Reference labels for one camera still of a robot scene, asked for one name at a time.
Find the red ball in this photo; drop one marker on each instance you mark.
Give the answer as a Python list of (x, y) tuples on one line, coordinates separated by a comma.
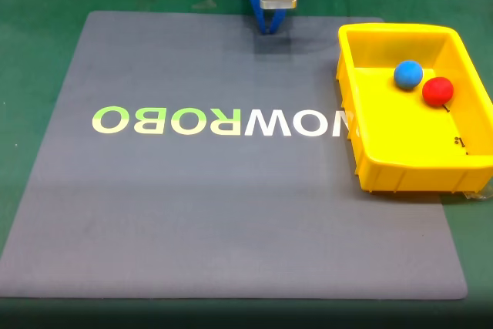
[(438, 91)]

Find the blue ball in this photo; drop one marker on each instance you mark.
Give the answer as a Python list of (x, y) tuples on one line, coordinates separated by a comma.
[(407, 74)]

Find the yellow plastic bin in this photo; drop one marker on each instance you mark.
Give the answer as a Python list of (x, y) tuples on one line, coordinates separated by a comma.
[(408, 140)]

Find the grey mat with lettering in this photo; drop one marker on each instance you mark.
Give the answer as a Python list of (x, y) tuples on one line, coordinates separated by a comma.
[(231, 209)]

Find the clear plastic wrap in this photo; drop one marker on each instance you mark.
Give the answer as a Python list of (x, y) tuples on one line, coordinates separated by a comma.
[(479, 195)]

